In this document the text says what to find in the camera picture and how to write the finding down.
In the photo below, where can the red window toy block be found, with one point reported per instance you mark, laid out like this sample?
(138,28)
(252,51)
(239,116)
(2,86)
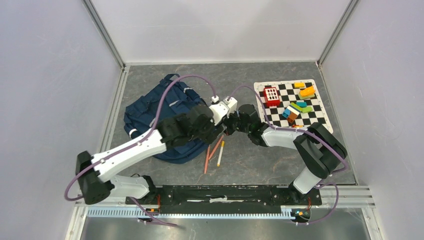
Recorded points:
(271,96)

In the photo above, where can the small toy vehicle blocks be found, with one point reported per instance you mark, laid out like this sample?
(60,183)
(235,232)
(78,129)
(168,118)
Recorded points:
(297,126)

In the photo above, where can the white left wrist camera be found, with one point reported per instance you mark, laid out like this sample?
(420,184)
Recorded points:
(219,111)

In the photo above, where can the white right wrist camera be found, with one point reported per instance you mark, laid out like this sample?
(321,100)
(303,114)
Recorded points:
(231,104)

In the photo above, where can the pile of coloured toy blocks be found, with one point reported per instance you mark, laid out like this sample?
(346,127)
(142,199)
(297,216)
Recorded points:
(291,112)

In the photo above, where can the checkered chessboard mat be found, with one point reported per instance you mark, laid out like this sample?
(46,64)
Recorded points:
(289,94)

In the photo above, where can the yellow and white marker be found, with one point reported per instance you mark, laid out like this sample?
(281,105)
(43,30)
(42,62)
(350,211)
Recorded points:
(220,153)

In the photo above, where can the orange curved toy block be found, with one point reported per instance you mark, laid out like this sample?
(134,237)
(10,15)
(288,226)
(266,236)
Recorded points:
(307,93)

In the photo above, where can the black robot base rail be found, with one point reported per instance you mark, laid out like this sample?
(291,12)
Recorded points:
(228,199)

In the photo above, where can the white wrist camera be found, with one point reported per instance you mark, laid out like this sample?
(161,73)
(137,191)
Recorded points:
(219,111)
(231,104)

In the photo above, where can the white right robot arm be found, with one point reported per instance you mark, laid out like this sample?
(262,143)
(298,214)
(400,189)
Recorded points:
(320,151)

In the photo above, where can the yellow flat toy block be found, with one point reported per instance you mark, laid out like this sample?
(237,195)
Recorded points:
(299,85)

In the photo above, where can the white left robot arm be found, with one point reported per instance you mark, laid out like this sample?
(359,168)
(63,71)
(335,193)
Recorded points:
(97,174)

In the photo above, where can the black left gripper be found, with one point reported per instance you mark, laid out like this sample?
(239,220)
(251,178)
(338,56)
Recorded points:
(208,136)

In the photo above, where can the orange pen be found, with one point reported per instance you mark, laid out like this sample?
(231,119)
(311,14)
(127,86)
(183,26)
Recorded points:
(207,159)
(211,152)

